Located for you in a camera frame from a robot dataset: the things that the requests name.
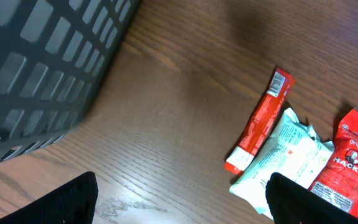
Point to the red snack bag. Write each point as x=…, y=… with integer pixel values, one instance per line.
x=337, y=183

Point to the red packet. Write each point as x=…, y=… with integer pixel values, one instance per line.
x=261, y=122

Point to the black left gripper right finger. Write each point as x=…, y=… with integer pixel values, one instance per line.
x=290, y=203

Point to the grey mesh basket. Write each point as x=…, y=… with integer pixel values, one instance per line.
x=53, y=56

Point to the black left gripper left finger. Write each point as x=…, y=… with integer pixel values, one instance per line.
x=72, y=203

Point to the white small packet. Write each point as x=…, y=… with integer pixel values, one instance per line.
x=293, y=150

